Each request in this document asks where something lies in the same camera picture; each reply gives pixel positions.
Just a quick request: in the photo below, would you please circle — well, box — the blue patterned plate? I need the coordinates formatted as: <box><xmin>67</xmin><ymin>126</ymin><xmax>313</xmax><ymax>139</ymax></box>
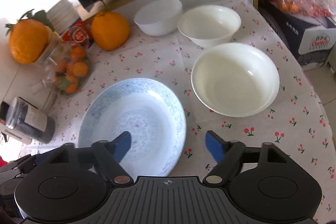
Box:
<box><xmin>78</xmin><ymin>78</ymin><xmax>187</xmax><ymax>178</ymax></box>

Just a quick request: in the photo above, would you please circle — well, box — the large cream bowl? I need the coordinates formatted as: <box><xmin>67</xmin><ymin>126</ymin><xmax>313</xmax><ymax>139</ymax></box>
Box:
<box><xmin>191</xmin><ymin>43</ymin><xmax>280</xmax><ymax>118</ymax></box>

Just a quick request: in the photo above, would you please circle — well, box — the small white bowl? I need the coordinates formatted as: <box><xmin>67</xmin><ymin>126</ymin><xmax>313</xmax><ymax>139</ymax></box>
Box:
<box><xmin>134</xmin><ymin>0</ymin><xmax>183</xmax><ymax>36</ymax></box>

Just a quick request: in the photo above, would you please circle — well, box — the jar of black contents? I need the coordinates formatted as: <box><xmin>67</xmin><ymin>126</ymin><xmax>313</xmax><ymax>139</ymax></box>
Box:
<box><xmin>1</xmin><ymin>97</ymin><xmax>56</xmax><ymax>144</ymax></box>

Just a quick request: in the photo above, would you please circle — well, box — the cherry print tablecloth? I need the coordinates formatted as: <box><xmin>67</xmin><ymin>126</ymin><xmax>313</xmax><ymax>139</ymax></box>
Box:
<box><xmin>21</xmin><ymin>0</ymin><xmax>335</xmax><ymax>223</ymax></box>

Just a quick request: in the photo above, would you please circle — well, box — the glass jar of tangerines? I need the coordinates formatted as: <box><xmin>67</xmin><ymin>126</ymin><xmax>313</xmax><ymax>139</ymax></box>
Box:
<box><xmin>31</xmin><ymin>32</ymin><xmax>92</xmax><ymax>97</ymax></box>

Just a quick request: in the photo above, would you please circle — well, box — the large orange on table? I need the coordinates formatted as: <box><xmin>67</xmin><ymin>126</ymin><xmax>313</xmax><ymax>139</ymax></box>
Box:
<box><xmin>91</xmin><ymin>11</ymin><xmax>130</xmax><ymax>51</ymax></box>

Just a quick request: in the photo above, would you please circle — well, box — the large orange on jar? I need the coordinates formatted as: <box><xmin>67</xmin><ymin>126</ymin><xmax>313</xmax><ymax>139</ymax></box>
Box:
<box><xmin>5</xmin><ymin>9</ymin><xmax>54</xmax><ymax>64</ymax></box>

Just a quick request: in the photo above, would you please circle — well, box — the Ganten water carton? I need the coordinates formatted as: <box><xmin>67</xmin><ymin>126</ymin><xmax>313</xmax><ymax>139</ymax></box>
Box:
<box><xmin>259</xmin><ymin>0</ymin><xmax>335</xmax><ymax>71</ymax></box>

